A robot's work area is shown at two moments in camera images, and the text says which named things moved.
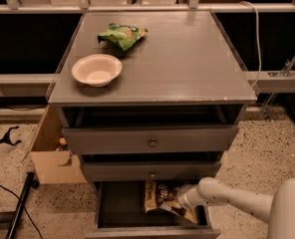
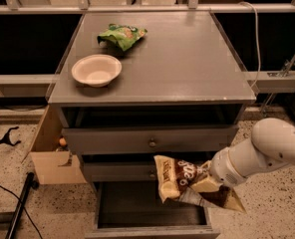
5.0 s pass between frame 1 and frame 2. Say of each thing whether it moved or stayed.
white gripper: moved
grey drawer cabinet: stayed
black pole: stayed
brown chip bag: moved
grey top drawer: stayed
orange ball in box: stayed
